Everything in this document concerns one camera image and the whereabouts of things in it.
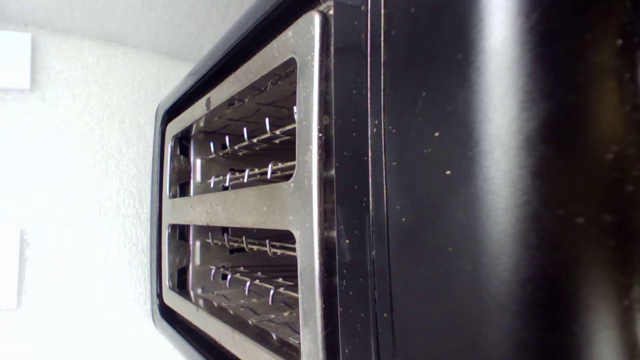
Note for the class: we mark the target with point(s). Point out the white wall clip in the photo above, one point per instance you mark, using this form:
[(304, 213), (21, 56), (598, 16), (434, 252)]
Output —
[(10, 270), (14, 60)]

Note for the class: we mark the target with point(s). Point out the black two-slot toaster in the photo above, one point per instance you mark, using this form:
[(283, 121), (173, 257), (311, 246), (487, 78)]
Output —
[(450, 200)]

